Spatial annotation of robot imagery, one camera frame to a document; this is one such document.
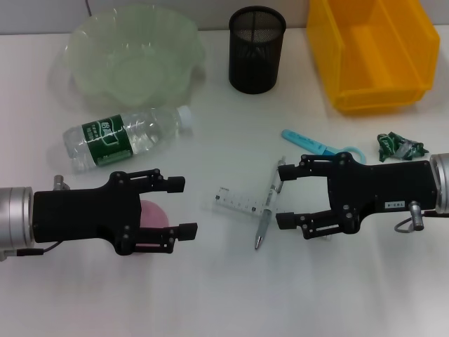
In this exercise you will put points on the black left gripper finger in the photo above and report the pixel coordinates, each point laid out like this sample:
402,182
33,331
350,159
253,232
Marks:
175,185
186,231

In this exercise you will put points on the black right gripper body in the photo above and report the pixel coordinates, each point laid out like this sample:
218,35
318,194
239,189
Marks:
382,189

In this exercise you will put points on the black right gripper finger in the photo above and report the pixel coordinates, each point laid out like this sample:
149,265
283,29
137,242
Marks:
287,221
289,172

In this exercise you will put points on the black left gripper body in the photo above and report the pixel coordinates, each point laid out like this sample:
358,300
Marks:
77,214

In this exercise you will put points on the blue safety scissors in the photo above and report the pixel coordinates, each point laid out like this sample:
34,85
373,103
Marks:
301,140

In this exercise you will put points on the pink peach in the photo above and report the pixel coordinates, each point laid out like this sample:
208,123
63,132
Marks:
154,214

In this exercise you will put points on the green plastic wrapper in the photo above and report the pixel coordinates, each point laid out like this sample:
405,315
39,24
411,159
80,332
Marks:
396,147

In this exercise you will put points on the clear green-label water bottle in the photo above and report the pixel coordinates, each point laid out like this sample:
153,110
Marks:
105,140

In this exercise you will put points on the clear silver ballpoint pen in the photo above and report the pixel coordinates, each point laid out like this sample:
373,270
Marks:
266,210

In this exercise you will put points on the transparent plastic ruler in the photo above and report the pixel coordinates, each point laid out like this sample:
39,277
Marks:
238,201

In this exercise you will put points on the black mesh pen holder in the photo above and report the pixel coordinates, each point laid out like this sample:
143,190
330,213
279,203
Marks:
256,52

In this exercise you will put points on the translucent green fruit plate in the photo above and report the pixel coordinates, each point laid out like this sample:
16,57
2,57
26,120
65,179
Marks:
129,59

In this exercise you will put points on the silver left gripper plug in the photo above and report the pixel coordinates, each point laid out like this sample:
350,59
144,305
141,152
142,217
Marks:
59,182

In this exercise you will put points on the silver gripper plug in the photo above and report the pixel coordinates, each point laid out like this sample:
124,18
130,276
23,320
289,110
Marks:
59,182
416,214

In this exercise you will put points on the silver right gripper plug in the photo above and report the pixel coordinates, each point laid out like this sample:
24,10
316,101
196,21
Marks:
416,214

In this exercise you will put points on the yellow plastic bin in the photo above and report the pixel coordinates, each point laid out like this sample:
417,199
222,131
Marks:
372,59

